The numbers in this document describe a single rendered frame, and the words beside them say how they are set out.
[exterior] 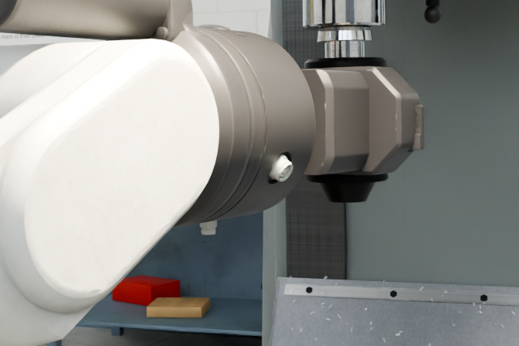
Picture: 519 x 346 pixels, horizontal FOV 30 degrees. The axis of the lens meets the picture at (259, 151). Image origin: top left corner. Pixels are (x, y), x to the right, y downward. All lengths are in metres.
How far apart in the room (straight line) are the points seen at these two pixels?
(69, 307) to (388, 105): 0.23
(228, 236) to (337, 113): 4.65
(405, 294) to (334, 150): 0.49
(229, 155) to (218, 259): 4.75
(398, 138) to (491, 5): 0.45
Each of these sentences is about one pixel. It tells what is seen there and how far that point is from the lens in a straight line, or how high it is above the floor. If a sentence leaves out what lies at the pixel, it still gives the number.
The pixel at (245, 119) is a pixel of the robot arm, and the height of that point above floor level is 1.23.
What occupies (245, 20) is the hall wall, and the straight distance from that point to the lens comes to 5.04.
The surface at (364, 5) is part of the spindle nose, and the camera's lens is 0.54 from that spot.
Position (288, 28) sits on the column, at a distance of 0.95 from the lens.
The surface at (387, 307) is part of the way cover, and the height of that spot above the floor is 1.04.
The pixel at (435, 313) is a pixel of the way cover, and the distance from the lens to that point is 0.93.
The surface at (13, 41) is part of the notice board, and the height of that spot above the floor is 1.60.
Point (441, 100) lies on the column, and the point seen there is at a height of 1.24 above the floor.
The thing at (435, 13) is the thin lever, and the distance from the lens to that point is 0.55.
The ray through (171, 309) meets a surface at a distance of 4.61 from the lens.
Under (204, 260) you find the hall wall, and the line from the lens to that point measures 5.17.
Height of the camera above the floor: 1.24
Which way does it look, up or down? 3 degrees down
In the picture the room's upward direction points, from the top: 1 degrees counter-clockwise
